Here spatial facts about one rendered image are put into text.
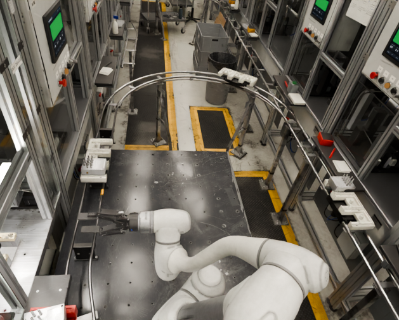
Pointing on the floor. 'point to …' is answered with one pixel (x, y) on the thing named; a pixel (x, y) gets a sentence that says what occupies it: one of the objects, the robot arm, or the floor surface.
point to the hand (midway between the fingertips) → (87, 223)
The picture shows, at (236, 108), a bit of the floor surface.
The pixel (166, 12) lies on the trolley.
